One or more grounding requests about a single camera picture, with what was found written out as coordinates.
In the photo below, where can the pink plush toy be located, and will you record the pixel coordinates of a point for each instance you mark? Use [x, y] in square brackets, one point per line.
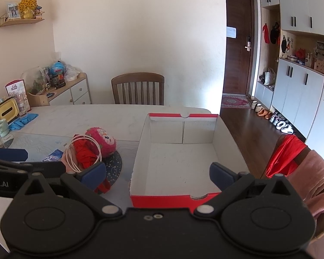
[104, 140]

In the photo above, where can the wooden sideboard with white drawers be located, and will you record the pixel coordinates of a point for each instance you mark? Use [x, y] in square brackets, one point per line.
[75, 91]

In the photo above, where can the brown wooden door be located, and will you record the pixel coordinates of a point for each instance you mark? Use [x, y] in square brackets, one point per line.
[237, 64]

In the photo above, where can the blue globe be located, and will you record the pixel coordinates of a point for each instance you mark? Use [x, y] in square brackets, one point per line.
[56, 68]

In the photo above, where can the wooden wall shelf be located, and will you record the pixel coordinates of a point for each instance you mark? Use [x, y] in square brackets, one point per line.
[21, 21]

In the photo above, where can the small photo frame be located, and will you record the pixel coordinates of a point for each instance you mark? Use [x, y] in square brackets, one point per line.
[13, 10]

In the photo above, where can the wooden tray box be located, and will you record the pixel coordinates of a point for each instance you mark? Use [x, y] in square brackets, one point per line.
[37, 100]

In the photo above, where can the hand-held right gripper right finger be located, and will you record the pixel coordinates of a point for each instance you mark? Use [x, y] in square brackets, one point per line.
[221, 174]

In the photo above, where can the red and white cardboard box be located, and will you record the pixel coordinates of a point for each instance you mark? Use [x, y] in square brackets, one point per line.
[175, 164]

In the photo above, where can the red hanging garment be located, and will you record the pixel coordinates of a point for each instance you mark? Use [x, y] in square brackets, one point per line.
[266, 33]

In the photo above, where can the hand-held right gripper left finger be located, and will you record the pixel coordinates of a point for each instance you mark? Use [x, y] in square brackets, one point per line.
[93, 174]

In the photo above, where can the red patterned rug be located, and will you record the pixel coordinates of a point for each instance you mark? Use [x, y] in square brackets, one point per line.
[235, 102]

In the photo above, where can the row of shoes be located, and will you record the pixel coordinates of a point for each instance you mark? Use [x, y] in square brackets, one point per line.
[283, 126]

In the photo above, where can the white paper notice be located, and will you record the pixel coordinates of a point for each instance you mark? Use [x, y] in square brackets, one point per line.
[231, 32]

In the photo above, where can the white and wood wall cabinet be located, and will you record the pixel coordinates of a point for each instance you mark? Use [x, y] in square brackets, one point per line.
[297, 86]

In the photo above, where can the white tote bag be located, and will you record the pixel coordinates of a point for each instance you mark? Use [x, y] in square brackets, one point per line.
[270, 77]

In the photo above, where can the pink towel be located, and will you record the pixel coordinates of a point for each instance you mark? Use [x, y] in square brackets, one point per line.
[316, 175]

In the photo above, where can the red knotted cloth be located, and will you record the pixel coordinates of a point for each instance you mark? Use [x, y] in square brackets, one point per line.
[86, 153]

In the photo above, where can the pale green mug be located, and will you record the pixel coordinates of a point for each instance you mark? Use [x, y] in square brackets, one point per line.
[2, 129]

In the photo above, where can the yellow flower ornament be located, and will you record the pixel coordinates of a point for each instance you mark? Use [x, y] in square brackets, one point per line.
[27, 5]

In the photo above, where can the wooden slat-back chair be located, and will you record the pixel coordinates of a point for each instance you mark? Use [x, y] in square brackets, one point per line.
[137, 79]

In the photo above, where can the dark speckled round placemat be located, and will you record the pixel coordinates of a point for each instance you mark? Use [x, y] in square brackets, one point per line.
[114, 167]

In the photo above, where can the green and yellow tissue box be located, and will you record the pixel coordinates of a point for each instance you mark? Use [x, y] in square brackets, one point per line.
[5, 111]

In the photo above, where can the silver door lock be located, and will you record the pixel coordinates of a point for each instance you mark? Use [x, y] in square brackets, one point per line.
[247, 44]

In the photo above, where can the blue printed packet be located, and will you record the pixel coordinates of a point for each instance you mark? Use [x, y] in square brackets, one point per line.
[53, 156]

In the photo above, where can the blue cloth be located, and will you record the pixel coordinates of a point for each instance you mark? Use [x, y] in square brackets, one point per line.
[21, 121]

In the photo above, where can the red handbag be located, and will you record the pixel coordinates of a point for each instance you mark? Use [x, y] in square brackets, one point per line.
[300, 54]

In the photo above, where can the black round hanging bag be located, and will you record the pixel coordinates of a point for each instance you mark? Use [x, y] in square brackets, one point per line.
[284, 45]

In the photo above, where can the red framed sign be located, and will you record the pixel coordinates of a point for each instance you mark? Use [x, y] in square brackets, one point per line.
[16, 89]

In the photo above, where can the clear plastic bag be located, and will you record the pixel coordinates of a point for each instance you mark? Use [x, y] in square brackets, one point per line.
[71, 72]

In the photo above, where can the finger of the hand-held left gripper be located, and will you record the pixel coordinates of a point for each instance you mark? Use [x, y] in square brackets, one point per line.
[48, 167]
[10, 154]

